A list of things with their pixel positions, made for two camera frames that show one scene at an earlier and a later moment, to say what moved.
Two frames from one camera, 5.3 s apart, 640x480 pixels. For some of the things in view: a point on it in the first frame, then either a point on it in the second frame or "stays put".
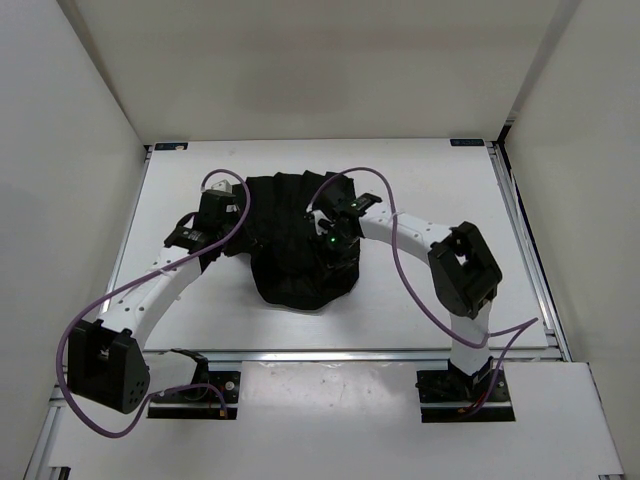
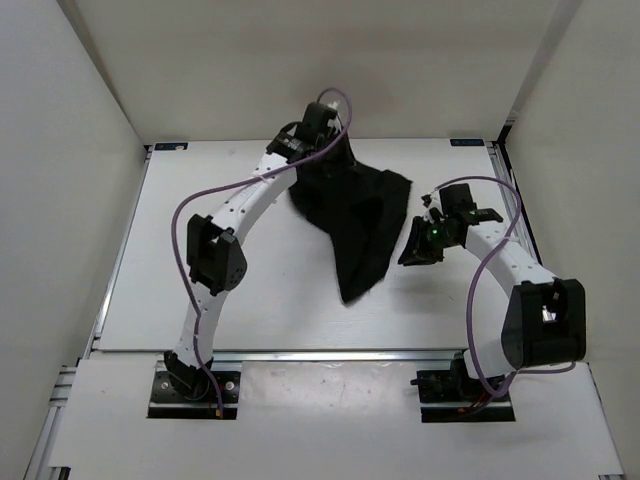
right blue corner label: x=466 y=142 stays put
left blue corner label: x=171 y=146 stays put
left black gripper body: x=236 y=244 → x=336 y=157
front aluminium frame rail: x=313 y=356 stays put
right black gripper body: x=332 y=249 → x=439 y=235
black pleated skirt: x=287 y=255 → x=359 y=209
